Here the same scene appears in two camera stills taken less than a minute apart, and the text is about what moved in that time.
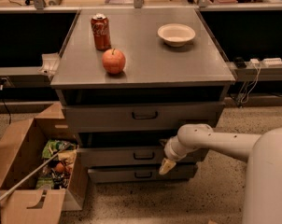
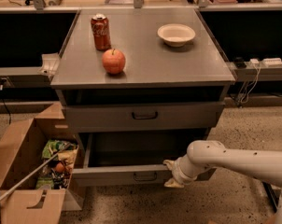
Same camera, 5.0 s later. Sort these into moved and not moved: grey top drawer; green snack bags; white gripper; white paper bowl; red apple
Moved: white gripper
Not moved: green snack bags; grey top drawer; red apple; white paper bowl
